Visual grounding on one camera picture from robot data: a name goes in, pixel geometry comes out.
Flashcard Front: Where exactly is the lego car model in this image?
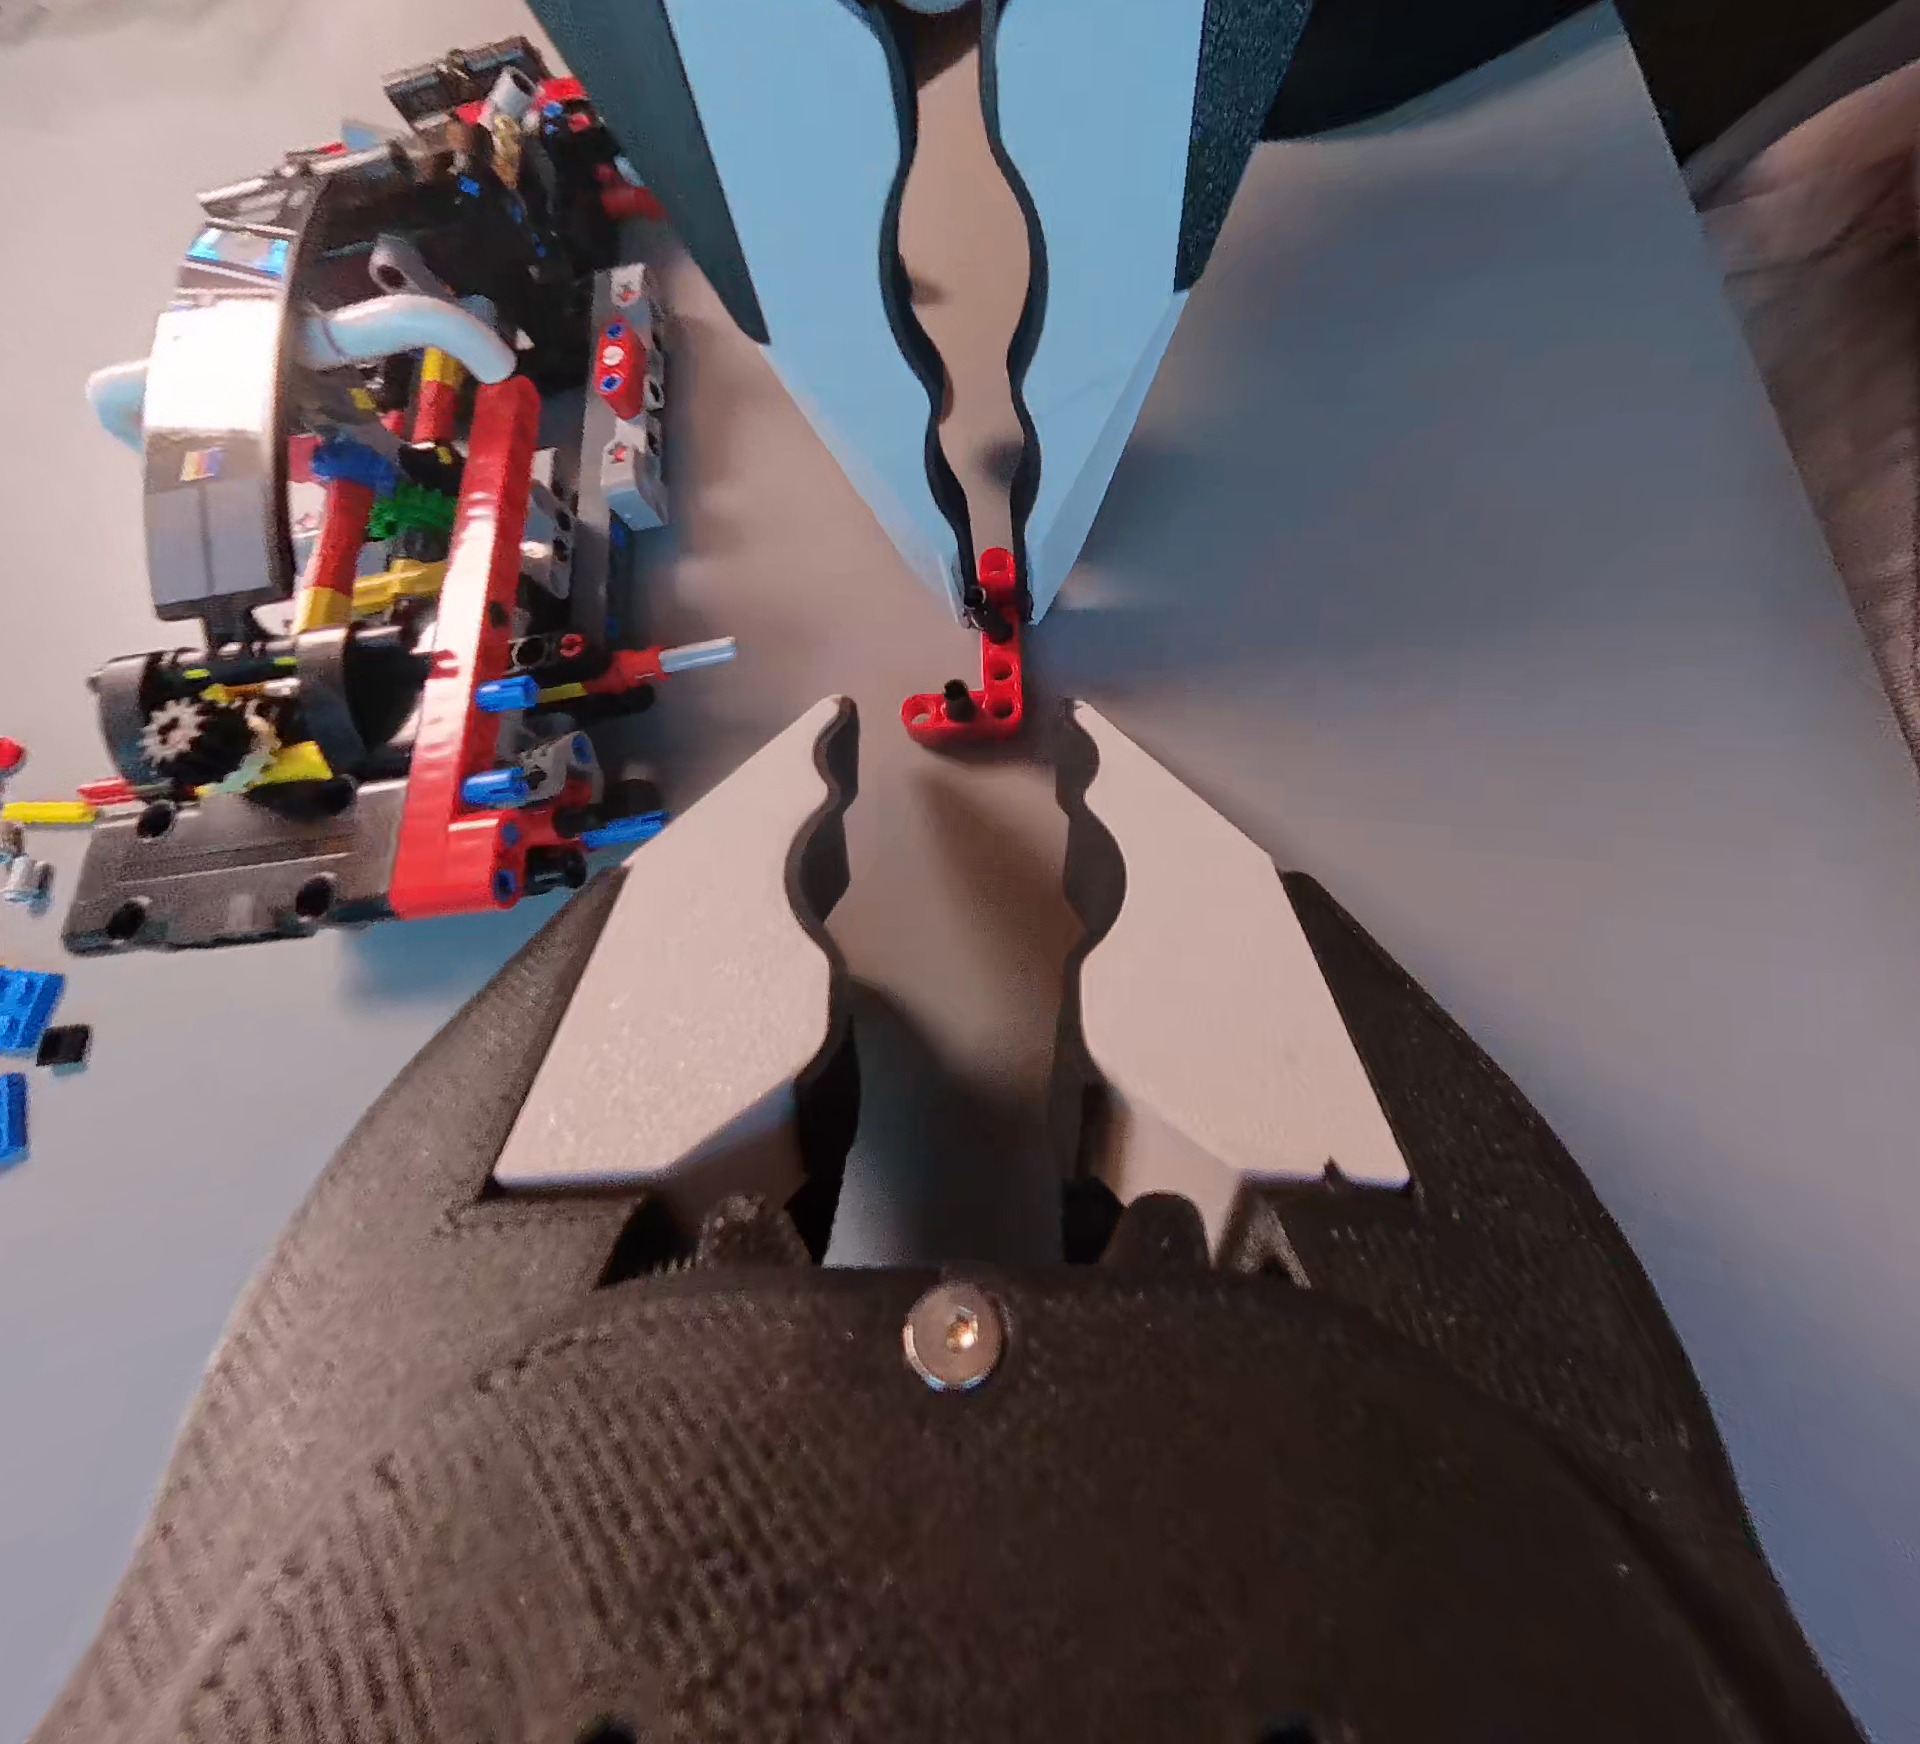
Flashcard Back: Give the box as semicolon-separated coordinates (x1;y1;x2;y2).
61;41;739;954

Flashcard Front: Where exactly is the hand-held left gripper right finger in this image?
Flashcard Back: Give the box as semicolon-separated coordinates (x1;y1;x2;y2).
1055;704;1416;1269

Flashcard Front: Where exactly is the red angled lego beam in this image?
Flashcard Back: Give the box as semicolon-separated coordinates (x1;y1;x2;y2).
899;549;1028;741

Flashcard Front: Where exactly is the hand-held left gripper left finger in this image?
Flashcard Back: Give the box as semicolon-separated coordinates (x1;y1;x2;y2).
492;698;864;1197

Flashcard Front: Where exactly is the pile of mixed coloured pieces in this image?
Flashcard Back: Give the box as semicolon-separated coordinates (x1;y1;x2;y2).
0;739;94;1168

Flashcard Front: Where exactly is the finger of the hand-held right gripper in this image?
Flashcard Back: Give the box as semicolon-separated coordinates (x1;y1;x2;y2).
983;0;1224;621
653;0;985;621

